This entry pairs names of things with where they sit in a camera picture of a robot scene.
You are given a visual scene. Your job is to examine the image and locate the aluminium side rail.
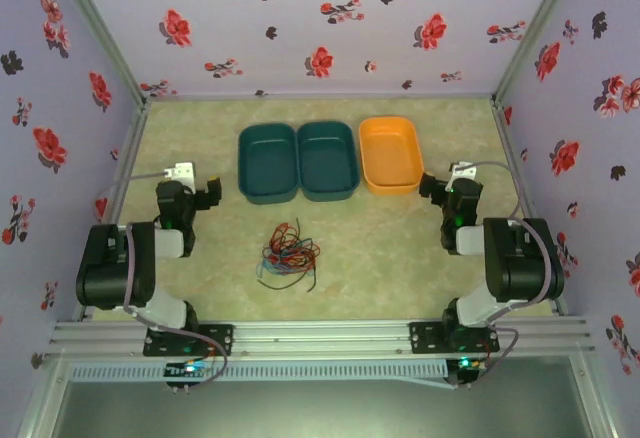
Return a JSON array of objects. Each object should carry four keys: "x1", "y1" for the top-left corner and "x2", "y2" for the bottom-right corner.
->
[
  {"x1": 74, "y1": 100, "x2": 151, "y2": 322},
  {"x1": 490, "y1": 100, "x2": 569, "y2": 317}
]

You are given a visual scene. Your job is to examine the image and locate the white slotted cable duct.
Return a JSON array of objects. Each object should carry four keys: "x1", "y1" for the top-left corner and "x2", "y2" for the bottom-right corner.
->
[{"x1": 67, "y1": 362, "x2": 449, "y2": 384}]

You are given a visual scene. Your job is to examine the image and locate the aluminium corner post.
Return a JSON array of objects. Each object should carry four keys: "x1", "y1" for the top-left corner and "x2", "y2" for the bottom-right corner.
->
[
  {"x1": 492, "y1": 0, "x2": 587, "y2": 109},
  {"x1": 47, "y1": 0, "x2": 151, "y2": 105}
]

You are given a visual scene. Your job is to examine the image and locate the orange plastic bin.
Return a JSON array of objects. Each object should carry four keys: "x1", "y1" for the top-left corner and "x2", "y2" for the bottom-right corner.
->
[{"x1": 358, "y1": 116, "x2": 425, "y2": 196}]

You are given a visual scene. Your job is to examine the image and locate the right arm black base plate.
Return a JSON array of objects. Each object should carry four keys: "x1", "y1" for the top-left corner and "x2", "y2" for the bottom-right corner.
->
[{"x1": 408, "y1": 321, "x2": 501, "y2": 354}]

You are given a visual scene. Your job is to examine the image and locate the aluminium mounting rail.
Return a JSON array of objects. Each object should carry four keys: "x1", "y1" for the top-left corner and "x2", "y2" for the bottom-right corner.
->
[{"x1": 48, "y1": 318, "x2": 594, "y2": 359}]

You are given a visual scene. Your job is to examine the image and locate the grey baseboard strip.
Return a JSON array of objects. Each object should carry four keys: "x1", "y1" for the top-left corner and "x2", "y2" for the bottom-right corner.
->
[{"x1": 144, "y1": 91, "x2": 496, "y2": 104}]

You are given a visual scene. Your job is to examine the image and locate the left arm grey cable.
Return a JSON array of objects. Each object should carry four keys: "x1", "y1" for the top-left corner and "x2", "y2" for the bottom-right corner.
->
[{"x1": 94, "y1": 170, "x2": 229, "y2": 390}]

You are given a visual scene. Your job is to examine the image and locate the teal plastic bin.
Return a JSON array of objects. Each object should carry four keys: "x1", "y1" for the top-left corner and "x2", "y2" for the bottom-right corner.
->
[
  {"x1": 237, "y1": 122, "x2": 300, "y2": 205},
  {"x1": 295, "y1": 120, "x2": 361, "y2": 203}
]

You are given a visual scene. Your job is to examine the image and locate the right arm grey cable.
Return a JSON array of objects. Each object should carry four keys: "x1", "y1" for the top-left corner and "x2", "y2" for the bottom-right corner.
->
[{"x1": 452, "y1": 161, "x2": 556, "y2": 389}]

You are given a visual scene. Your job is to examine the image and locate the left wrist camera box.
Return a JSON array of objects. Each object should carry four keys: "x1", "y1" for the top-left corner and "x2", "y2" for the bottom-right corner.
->
[{"x1": 167, "y1": 160, "x2": 196, "y2": 189}]

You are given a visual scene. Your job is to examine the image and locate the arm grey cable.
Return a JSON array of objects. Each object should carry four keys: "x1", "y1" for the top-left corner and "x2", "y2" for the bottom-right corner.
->
[
  {"x1": 452, "y1": 161, "x2": 556, "y2": 389},
  {"x1": 94, "y1": 170, "x2": 229, "y2": 390}
]

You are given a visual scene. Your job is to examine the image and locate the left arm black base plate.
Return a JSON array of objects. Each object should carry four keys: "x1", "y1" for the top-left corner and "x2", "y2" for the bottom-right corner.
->
[{"x1": 143, "y1": 324, "x2": 235, "y2": 358}]

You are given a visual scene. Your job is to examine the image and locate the thin black cable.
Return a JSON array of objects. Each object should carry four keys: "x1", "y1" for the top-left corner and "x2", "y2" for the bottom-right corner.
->
[{"x1": 257, "y1": 216, "x2": 319, "y2": 293}]

